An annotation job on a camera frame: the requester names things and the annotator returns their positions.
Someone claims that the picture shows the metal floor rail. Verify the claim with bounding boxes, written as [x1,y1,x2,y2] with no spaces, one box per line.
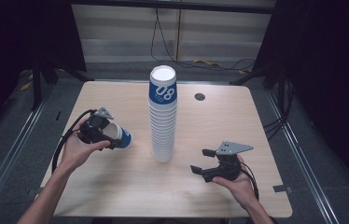
[0,98,48,217]
[266,90,341,224]

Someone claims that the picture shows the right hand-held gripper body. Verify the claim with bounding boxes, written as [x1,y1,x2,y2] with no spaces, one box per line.
[203,141,255,184]

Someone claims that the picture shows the person's right hand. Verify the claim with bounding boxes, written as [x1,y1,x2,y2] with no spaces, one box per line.
[211,154,258,210]

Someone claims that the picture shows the black curtain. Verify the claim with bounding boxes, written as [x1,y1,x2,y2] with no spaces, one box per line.
[0,0,87,147]
[251,0,349,202]

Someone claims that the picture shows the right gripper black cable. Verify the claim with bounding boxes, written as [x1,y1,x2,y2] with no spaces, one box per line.
[239,161,260,201]

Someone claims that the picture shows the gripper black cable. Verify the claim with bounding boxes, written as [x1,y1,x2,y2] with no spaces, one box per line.
[239,161,260,201]
[51,108,98,175]

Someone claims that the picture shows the blue white paper cup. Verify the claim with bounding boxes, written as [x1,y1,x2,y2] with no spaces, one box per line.
[102,122,133,149]

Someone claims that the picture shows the stack of white paper cups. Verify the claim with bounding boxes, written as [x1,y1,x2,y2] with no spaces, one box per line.
[147,64,179,163]

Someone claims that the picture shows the black floor cables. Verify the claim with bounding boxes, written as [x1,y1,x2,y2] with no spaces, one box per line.
[262,77,296,142]

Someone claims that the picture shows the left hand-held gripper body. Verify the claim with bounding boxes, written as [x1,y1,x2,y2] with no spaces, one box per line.
[77,106,115,147]

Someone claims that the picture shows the person's left hand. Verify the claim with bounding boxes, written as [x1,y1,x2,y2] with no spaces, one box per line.
[58,128,112,175]

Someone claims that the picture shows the black stand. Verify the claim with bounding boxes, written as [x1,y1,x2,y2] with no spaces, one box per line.
[30,59,59,110]

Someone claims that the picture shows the yellow tape strip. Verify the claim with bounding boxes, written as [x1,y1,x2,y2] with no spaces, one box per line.
[192,59,221,67]

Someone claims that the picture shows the black overhead bar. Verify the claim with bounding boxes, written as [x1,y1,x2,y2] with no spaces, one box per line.
[69,0,277,15]

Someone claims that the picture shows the black hanging cables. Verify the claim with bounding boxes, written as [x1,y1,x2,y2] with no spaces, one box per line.
[149,7,257,73]

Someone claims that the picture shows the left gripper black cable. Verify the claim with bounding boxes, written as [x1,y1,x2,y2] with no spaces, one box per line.
[51,108,98,175]

